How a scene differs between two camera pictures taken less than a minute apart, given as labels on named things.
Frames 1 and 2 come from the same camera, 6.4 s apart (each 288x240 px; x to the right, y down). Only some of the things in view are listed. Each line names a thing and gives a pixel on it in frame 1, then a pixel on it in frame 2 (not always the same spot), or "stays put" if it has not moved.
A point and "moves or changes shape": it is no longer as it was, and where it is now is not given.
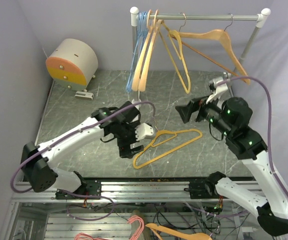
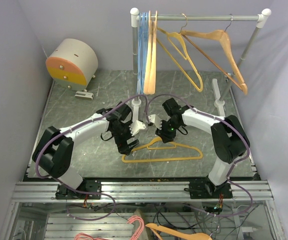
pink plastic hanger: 83,236 stays put
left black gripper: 125,148 stays put
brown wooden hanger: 220,34 moves or changes shape
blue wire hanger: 142,21 to 143,50
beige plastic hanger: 157,23 moves or changes shape
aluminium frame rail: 123,192 stays put
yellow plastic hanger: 162,136 to 148,145
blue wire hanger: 143,21 to 144,51
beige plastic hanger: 136,80 to 146,88
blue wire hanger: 143,21 to 143,30
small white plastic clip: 84,95 stays put
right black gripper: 185,110 to 166,137
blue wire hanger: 143,18 to 143,27
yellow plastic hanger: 174,36 moves or changes shape
